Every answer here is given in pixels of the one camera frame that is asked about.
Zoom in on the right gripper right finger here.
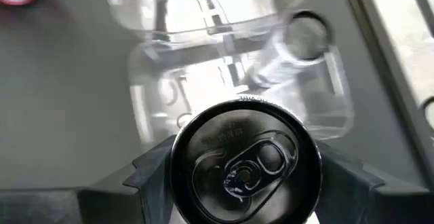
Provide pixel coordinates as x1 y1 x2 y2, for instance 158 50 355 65
317 141 385 224

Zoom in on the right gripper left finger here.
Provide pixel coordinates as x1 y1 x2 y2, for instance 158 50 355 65
123 136 177 224

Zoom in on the clear plastic cup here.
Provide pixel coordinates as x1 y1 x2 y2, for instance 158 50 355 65
127 30 355 142

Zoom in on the white blue Celsius can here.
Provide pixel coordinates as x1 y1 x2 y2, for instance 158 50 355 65
169 94 323 224
250 9 335 94

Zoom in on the clear plastic bin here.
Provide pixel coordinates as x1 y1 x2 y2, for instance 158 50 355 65
104 0 313 40

